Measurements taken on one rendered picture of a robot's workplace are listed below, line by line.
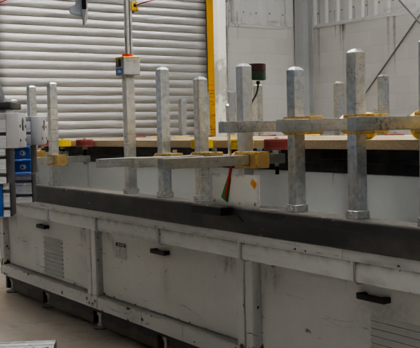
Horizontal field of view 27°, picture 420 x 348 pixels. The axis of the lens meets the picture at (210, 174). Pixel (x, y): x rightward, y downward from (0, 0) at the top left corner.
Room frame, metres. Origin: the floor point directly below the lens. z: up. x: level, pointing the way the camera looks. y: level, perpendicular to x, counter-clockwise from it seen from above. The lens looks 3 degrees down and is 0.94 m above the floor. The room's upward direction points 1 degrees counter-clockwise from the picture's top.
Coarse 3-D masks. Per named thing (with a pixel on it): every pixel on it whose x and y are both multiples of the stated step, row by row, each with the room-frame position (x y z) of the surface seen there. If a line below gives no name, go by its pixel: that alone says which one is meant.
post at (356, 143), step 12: (348, 60) 2.24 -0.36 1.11; (360, 60) 2.23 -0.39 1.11; (348, 72) 2.24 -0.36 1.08; (360, 72) 2.23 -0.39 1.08; (348, 84) 2.24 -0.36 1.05; (360, 84) 2.23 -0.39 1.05; (348, 96) 2.24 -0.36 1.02; (360, 96) 2.23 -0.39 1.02; (348, 108) 2.24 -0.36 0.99; (360, 108) 2.23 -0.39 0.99; (348, 144) 2.24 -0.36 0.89; (360, 144) 2.22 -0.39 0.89; (348, 156) 2.24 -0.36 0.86; (360, 156) 2.22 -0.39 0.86; (348, 168) 2.24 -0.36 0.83; (360, 168) 2.22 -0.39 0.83; (348, 180) 2.24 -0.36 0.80; (360, 180) 2.22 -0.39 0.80; (348, 192) 2.25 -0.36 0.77; (360, 192) 2.22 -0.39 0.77; (348, 204) 2.25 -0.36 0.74; (360, 204) 2.22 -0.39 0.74
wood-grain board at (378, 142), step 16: (96, 144) 3.95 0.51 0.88; (112, 144) 3.82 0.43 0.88; (144, 144) 3.57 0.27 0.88; (176, 144) 3.35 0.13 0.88; (224, 144) 3.07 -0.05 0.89; (256, 144) 2.91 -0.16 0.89; (320, 144) 2.63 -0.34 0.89; (336, 144) 2.57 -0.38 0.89; (368, 144) 2.46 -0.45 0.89; (384, 144) 2.40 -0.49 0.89; (400, 144) 2.35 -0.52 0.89; (416, 144) 2.30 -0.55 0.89
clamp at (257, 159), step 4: (236, 152) 2.66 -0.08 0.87; (240, 152) 2.64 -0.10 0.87; (244, 152) 2.62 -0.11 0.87; (248, 152) 2.61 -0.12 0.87; (252, 152) 2.59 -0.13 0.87; (256, 152) 2.57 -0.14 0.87; (260, 152) 2.58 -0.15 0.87; (264, 152) 2.59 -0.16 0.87; (268, 152) 2.60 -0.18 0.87; (252, 156) 2.59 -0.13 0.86; (256, 156) 2.57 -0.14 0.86; (260, 156) 2.58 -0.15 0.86; (264, 156) 2.59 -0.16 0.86; (268, 156) 2.60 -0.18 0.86; (252, 160) 2.59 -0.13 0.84; (256, 160) 2.57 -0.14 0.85; (260, 160) 2.58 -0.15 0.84; (264, 160) 2.59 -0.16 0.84; (268, 160) 2.60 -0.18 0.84; (252, 164) 2.59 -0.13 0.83; (256, 164) 2.57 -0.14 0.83; (260, 164) 2.58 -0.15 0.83; (264, 164) 2.59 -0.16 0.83; (268, 164) 2.60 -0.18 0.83
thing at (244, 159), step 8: (160, 160) 2.45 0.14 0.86; (168, 160) 2.45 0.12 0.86; (176, 160) 2.46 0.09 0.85; (184, 160) 2.48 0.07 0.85; (192, 160) 2.49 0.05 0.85; (200, 160) 2.51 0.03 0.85; (208, 160) 2.52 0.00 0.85; (216, 160) 2.54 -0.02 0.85; (224, 160) 2.55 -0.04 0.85; (232, 160) 2.57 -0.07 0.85; (240, 160) 2.59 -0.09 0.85; (248, 160) 2.60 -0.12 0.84; (272, 160) 2.65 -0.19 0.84; (280, 160) 2.66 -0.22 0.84; (160, 168) 2.45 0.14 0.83; (168, 168) 2.45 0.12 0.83
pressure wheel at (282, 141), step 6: (276, 138) 2.67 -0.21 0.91; (282, 138) 2.69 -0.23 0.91; (264, 144) 2.67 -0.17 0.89; (270, 144) 2.64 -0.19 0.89; (276, 144) 2.64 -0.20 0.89; (282, 144) 2.64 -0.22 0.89; (270, 150) 2.65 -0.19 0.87; (276, 150) 2.64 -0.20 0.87; (276, 168) 2.67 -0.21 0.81; (276, 174) 2.67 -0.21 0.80
